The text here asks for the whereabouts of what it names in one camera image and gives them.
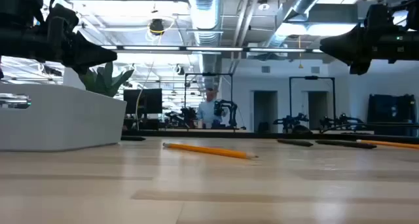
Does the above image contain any background wooden table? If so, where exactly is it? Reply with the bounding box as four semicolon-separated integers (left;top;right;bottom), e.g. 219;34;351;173
310;129;376;136

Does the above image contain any long ceiling light strip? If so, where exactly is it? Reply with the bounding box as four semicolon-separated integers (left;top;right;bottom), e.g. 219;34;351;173
100;45;325;55

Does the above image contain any person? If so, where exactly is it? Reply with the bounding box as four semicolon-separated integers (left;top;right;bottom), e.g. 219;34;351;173
195;87;224;130

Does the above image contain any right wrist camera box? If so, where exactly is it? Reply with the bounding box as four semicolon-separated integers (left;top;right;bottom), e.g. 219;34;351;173
364;2;399;33

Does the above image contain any yellow hanging pendant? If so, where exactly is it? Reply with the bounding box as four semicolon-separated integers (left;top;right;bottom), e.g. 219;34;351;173
297;35;304;70

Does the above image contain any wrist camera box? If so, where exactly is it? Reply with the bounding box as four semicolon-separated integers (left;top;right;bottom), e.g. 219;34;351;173
364;2;399;33
45;2;81;33

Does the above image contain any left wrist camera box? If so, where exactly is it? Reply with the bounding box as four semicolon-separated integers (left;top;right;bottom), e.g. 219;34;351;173
45;2;81;33

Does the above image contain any black aluminium rail frame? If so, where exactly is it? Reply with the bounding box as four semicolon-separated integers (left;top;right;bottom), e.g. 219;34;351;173
120;128;419;143

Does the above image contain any background black station frame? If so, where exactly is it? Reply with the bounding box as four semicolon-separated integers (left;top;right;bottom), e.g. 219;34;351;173
183;72;234;130
288;75;337;130

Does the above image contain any background black monitor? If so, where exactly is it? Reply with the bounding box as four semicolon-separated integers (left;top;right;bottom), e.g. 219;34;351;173
123;88;164;115

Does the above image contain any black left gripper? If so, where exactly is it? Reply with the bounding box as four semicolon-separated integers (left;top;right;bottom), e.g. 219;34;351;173
0;18;118;75

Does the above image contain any snake plant in white pot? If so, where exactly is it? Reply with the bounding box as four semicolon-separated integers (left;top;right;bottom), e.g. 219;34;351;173
79;61;136;99

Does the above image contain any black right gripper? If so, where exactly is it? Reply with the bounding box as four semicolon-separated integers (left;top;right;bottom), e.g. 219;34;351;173
319;23;419;76

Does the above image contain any black pen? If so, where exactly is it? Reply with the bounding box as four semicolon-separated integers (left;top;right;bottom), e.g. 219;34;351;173
276;138;314;148
314;139;378;150
120;135;147;142

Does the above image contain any orange yellow pencil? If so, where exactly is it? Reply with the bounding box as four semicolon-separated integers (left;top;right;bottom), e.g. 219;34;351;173
162;141;260;160
355;138;419;151

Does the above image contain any black ceiling device yellow cable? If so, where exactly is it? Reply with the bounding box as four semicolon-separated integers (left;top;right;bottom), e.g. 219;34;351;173
148;18;166;37

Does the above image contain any dark blue rack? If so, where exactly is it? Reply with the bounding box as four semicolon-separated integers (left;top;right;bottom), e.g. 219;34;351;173
366;93;418;137

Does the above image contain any light grey plastic bin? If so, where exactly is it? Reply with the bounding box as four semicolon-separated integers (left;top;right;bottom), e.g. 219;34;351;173
0;82;128;153

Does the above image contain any silver ventilation duct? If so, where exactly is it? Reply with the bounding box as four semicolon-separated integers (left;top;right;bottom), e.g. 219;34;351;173
185;0;227;75
263;0;330;50

